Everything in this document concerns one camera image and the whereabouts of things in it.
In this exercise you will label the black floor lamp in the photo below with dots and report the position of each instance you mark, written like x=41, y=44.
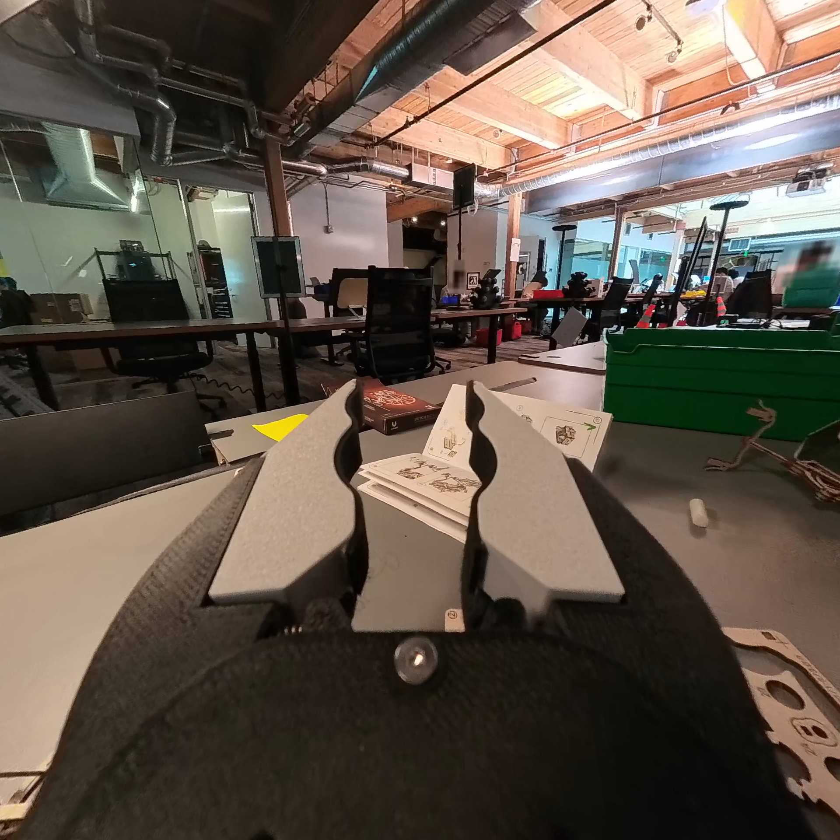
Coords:
x=565, y=256

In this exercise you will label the black padded office chair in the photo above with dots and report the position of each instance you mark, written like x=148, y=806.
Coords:
x=148, y=315

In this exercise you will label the dark red model kit box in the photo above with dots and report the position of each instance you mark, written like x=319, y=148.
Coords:
x=394, y=410

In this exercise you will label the cardboard box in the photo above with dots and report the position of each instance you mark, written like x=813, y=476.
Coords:
x=59, y=308

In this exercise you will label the long dark desk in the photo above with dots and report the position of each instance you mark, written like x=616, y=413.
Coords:
x=131, y=328

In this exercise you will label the white instruction booklet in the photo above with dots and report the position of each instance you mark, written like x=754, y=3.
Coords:
x=420, y=485

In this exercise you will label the orange traffic cone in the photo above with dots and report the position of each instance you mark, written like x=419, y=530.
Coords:
x=646, y=318

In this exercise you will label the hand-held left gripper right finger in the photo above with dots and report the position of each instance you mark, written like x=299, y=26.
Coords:
x=538, y=518

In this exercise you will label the green plastic crate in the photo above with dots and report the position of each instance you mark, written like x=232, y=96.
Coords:
x=695, y=387

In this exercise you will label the wooden bicycle model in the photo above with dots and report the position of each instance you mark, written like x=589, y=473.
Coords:
x=807, y=469

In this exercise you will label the red storage bin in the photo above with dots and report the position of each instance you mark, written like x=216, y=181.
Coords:
x=489, y=334

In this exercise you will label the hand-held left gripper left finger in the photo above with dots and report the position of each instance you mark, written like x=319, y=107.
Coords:
x=289, y=499

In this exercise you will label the black mesh office chair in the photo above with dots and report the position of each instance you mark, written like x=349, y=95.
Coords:
x=397, y=315

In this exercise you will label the framed sign on stand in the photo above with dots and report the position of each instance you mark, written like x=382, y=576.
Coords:
x=277, y=266

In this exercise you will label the wooden laser-cut part sheet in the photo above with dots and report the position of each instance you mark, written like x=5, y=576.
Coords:
x=761, y=689

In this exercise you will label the dark grey desk divider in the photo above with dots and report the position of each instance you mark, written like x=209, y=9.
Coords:
x=98, y=453

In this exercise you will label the yellow sticky note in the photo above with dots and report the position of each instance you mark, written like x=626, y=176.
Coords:
x=279, y=426

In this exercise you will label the pale paper sheets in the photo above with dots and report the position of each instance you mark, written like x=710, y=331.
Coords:
x=19, y=787

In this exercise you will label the small white wax stick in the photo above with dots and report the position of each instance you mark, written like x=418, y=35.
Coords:
x=699, y=513

